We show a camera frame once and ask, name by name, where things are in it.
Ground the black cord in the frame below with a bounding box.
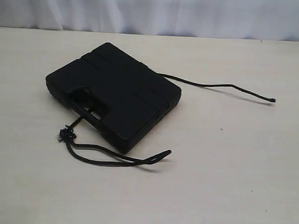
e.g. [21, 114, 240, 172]
[54, 66, 278, 178]

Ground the black plastic carry case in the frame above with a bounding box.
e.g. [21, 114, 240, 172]
[45, 43, 182, 154]

